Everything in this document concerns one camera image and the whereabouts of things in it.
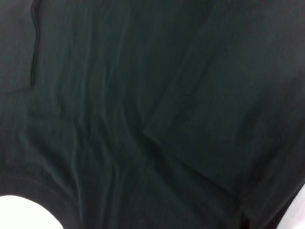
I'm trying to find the black shirt with FREE print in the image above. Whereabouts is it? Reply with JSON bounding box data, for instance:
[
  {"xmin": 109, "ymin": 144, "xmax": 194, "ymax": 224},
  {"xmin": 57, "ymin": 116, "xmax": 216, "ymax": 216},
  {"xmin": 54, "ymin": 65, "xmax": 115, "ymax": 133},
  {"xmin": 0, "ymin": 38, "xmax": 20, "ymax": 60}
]
[{"xmin": 0, "ymin": 0, "xmax": 305, "ymax": 229}]

